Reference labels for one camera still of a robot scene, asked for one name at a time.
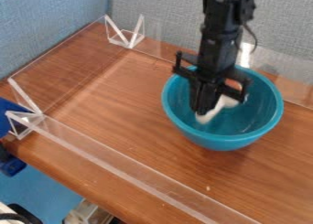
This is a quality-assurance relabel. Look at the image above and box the black white object bottom left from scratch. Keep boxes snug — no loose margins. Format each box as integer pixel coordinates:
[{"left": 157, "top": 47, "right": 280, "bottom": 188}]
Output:
[{"left": 0, "top": 202, "right": 43, "bottom": 224}]

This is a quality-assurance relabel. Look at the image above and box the white brown plush mushroom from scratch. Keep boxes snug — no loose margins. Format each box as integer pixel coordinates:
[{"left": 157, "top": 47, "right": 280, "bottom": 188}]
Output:
[{"left": 194, "top": 93, "right": 243, "bottom": 125}]

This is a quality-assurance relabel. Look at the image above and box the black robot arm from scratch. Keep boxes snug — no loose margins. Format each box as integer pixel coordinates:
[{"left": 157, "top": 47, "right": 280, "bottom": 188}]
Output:
[{"left": 173, "top": 0, "right": 256, "bottom": 115}]

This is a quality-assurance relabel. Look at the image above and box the blue clamp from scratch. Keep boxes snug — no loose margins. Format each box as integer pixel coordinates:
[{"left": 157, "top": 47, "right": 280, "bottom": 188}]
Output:
[{"left": 0, "top": 97, "right": 29, "bottom": 177}]

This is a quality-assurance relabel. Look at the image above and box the clear acrylic front barrier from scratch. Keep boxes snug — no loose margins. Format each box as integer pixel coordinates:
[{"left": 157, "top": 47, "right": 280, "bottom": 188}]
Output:
[{"left": 6, "top": 111, "right": 261, "bottom": 224}]

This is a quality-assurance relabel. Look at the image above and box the clear acrylic corner bracket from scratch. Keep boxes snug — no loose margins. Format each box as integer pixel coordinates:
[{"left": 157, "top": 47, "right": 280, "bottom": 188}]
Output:
[{"left": 105, "top": 15, "right": 146, "bottom": 49}]

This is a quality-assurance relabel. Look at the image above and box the clear acrylic barrier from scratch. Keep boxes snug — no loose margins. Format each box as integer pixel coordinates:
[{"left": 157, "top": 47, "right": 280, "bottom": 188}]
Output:
[
  {"left": 134, "top": 16, "right": 313, "bottom": 110},
  {"left": 6, "top": 111, "right": 261, "bottom": 224},
  {"left": 9, "top": 18, "right": 109, "bottom": 112}
]

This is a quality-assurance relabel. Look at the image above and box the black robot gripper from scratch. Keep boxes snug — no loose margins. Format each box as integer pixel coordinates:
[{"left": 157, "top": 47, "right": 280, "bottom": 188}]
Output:
[{"left": 173, "top": 31, "right": 251, "bottom": 114}]

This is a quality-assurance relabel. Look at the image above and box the blue plastic bowl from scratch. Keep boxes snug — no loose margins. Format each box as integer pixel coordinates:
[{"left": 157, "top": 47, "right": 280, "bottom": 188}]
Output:
[{"left": 162, "top": 66, "right": 284, "bottom": 151}]

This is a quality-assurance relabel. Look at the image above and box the clear box under table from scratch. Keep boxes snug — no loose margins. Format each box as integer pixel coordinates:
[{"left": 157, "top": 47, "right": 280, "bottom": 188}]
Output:
[{"left": 63, "top": 199, "right": 121, "bottom": 224}]

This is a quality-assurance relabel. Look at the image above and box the clear acrylic left barrier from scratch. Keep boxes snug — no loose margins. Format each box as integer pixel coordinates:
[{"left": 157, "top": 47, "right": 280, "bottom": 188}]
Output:
[{"left": 9, "top": 18, "right": 109, "bottom": 112}]

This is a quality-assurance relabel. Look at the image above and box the black cable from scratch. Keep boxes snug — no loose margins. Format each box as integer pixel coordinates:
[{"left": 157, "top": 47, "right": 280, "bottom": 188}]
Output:
[{"left": 243, "top": 21, "right": 260, "bottom": 53}]

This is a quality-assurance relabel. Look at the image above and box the clear acrylic back barrier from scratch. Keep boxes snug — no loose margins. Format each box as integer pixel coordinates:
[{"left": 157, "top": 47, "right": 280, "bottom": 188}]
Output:
[{"left": 134, "top": 16, "right": 313, "bottom": 110}]

